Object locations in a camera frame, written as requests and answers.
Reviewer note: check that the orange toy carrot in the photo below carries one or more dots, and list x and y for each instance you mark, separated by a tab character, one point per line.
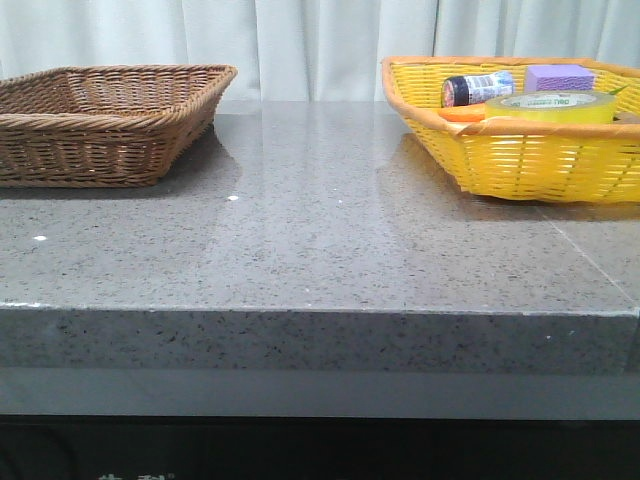
463	114

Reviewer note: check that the purple sponge block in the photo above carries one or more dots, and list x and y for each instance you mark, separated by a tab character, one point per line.
552	77

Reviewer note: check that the small dark-capped bottle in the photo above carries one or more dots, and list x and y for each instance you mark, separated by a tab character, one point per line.
467	90

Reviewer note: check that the dark cabinet under counter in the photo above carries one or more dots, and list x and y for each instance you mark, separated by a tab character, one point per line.
215	424

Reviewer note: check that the yellow packing tape roll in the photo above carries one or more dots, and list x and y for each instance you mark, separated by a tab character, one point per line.
567	107

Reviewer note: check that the brown wicker basket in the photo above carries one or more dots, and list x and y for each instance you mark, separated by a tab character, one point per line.
105	126

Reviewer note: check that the yellow woven plastic basket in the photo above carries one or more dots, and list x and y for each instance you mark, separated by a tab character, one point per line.
512	159

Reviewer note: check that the white curtain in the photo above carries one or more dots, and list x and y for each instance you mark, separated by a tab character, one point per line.
308	50

